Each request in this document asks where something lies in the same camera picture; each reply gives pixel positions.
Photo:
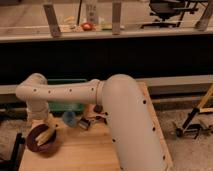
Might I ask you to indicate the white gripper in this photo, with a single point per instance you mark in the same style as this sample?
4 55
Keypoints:
38 111

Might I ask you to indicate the yellow banana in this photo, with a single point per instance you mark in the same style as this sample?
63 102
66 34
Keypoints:
44 137

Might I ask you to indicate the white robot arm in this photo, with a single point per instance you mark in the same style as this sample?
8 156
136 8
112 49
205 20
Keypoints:
131 127

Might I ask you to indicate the purple bowl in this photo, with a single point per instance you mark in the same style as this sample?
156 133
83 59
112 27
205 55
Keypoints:
33 145

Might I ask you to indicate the green plastic tray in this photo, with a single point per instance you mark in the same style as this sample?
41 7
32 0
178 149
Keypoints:
65 106

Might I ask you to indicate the small blue cup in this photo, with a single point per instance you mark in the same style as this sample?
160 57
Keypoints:
69 118

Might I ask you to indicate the black marker pen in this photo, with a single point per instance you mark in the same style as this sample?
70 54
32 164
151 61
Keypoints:
101 119

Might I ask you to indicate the red apple on shelf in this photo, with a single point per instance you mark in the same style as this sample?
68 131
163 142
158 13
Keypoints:
87 26

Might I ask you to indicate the yellow black tripod stand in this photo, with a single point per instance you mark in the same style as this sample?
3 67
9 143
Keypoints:
200 119

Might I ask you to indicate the black office chair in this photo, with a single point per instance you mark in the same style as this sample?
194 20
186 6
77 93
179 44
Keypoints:
165 9

